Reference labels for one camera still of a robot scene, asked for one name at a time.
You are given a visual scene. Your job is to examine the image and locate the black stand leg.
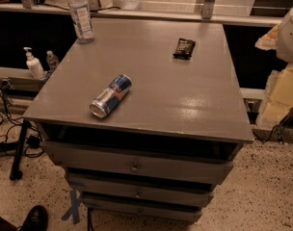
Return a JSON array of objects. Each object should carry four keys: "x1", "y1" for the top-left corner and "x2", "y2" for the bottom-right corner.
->
[{"x1": 10, "y1": 120, "x2": 31, "y2": 181}]

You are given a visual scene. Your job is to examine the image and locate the middle grey drawer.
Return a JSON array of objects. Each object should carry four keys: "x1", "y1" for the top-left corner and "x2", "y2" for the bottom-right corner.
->
[{"x1": 66, "y1": 172, "x2": 214, "y2": 207}]

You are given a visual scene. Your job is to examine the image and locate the black floor cables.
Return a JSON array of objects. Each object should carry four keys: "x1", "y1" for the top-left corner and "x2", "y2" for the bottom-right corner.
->
[{"x1": 0, "y1": 80, "x2": 44, "y2": 159}]

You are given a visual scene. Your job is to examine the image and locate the grey drawer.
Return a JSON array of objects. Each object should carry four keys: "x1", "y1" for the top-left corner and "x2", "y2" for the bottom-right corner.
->
[
  {"x1": 42, "y1": 141, "x2": 233, "y2": 184},
  {"x1": 66, "y1": 172, "x2": 214, "y2": 207},
  {"x1": 82, "y1": 195, "x2": 201, "y2": 222}
]

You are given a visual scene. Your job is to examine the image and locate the white pump dispenser bottle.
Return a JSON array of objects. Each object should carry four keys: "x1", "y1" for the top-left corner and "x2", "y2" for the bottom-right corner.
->
[{"x1": 24, "y1": 47, "x2": 44, "y2": 79}]

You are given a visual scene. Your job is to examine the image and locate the bottom grey drawer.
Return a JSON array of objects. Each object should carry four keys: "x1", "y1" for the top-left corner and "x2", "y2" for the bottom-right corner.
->
[{"x1": 82, "y1": 195, "x2": 201, "y2": 222}]

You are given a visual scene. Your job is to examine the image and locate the black shoe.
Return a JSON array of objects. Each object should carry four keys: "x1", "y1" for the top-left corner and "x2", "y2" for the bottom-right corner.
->
[{"x1": 19, "y1": 205, "x2": 48, "y2": 231}]

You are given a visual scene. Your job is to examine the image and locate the grey drawer cabinet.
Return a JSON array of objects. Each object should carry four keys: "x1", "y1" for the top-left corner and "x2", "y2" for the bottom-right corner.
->
[{"x1": 22, "y1": 17, "x2": 255, "y2": 223}]

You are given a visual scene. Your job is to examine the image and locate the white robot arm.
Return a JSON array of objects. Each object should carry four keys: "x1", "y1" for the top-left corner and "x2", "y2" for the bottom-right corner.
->
[{"x1": 255, "y1": 7, "x2": 293, "y2": 123}]

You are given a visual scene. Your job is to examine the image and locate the blue silver energy drink can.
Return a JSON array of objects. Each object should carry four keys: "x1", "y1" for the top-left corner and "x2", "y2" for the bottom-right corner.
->
[{"x1": 90, "y1": 74, "x2": 132, "y2": 118}]

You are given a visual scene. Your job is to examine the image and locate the clear plastic water bottle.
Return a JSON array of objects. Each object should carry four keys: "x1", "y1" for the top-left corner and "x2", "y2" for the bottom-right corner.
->
[{"x1": 67, "y1": 0, "x2": 94, "y2": 44}]

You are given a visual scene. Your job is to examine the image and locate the top grey drawer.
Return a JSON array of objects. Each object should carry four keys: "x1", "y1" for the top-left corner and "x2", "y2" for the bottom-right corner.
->
[{"x1": 42, "y1": 141, "x2": 233, "y2": 184}]

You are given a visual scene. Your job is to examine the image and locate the small clear bottle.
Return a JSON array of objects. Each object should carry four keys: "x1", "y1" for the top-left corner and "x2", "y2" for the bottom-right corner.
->
[{"x1": 46, "y1": 50, "x2": 60, "y2": 71}]

